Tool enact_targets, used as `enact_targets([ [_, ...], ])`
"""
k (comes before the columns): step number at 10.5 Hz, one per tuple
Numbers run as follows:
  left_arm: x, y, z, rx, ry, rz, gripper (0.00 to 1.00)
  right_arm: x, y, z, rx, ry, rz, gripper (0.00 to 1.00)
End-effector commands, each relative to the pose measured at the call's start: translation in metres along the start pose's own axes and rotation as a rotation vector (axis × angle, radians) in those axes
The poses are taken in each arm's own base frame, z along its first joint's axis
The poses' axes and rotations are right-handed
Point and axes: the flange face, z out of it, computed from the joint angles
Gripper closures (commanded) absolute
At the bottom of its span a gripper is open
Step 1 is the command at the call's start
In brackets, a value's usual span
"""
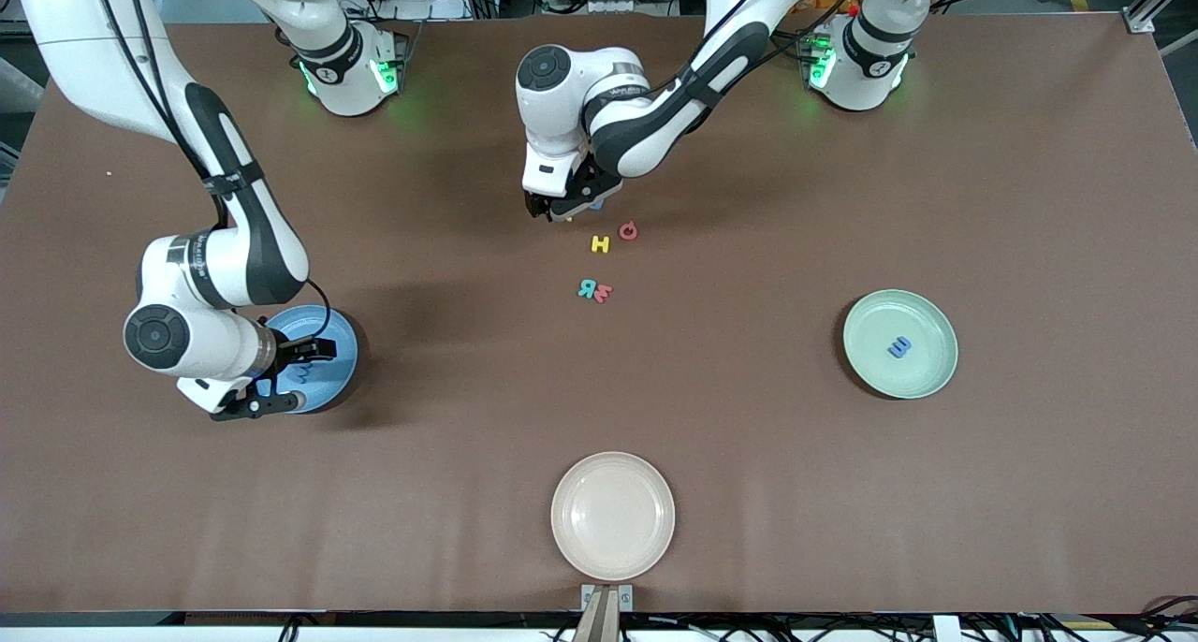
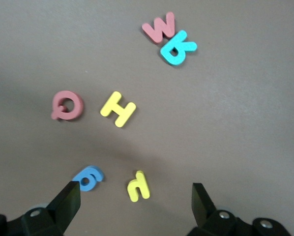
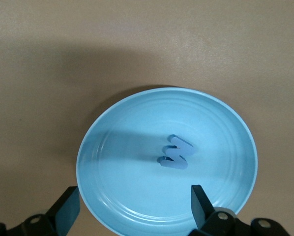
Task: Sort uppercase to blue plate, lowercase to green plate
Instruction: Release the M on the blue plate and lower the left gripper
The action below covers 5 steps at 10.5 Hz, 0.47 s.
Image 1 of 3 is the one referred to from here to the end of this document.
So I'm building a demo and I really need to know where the beige plate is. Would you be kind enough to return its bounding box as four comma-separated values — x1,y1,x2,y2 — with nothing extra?
550,451,676,583

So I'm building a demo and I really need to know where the green plate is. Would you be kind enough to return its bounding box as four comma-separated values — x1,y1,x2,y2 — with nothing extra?
842,289,959,401

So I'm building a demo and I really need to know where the aluminium frame profile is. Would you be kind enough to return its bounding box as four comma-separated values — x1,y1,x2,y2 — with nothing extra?
1126,0,1198,35

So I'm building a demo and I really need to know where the grey metal camera mount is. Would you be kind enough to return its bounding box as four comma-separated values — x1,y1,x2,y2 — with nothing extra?
580,583,634,642

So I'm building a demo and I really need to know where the blue plate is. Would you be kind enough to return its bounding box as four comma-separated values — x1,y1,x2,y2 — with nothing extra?
265,305,359,415

